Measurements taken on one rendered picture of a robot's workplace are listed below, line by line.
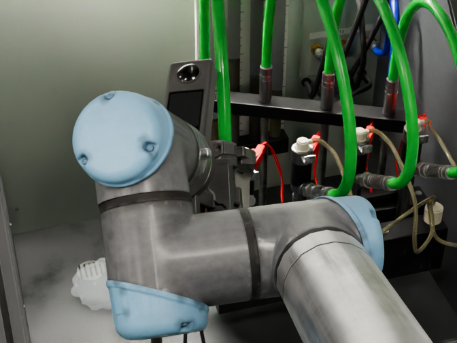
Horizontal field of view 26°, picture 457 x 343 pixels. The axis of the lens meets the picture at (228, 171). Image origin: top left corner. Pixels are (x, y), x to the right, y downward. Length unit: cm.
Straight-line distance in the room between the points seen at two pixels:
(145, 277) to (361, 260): 17
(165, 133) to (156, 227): 7
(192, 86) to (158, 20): 50
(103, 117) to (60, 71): 72
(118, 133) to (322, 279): 19
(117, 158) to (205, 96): 23
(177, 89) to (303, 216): 25
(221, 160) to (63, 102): 60
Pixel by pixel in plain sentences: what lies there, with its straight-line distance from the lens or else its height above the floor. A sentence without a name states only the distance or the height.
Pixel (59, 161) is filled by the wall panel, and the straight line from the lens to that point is 158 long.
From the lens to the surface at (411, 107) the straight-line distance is 115.
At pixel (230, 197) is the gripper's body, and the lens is 95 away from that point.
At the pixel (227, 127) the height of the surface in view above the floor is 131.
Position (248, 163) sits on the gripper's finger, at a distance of 100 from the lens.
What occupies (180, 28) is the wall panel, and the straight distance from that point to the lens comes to 149.
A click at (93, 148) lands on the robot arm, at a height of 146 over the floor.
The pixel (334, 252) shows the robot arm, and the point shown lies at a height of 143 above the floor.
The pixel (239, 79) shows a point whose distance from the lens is 153.
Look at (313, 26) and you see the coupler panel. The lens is 155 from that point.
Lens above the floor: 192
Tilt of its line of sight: 39 degrees down
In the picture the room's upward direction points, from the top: straight up
